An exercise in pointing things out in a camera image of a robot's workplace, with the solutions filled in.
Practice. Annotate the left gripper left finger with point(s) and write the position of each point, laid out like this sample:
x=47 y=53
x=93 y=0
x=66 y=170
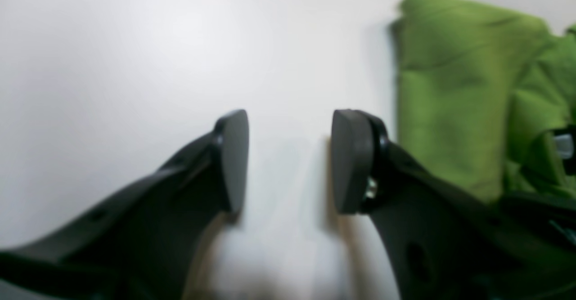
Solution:
x=138 y=243

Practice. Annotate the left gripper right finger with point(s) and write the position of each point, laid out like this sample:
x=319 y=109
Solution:
x=442 y=243

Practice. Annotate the green T-shirt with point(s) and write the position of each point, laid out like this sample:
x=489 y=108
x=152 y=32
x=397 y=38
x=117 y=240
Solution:
x=481 y=91

